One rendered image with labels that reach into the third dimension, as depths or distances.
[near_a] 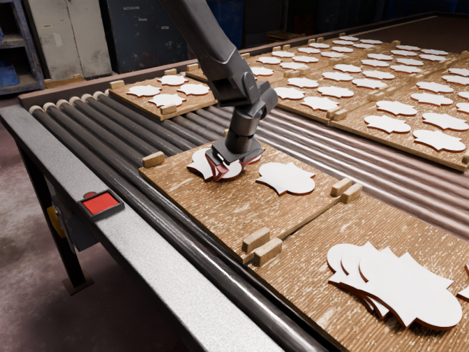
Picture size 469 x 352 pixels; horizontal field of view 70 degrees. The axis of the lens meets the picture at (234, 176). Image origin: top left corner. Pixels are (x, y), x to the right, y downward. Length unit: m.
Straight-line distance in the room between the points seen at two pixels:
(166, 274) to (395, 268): 0.38
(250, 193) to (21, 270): 1.62
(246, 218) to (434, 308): 0.35
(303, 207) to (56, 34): 4.54
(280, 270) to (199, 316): 0.15
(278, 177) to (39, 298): 1.47
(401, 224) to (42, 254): 1.89
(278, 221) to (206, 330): 0.26
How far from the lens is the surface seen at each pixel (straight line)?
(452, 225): 0.84
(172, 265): 0.64
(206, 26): 0.60
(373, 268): 0.60
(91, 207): 0.80
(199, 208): 0.72
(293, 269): 0.60
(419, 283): 0.60
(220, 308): 0.57
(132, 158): 0.99
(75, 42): 5.06
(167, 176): 0.84
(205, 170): 0.82
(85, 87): 1.58
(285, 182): 0.79
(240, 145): 0.71
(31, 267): 2.16
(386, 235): 0.72
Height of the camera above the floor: 1.38
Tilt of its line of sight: 32 degrees down
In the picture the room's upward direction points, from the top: straight up
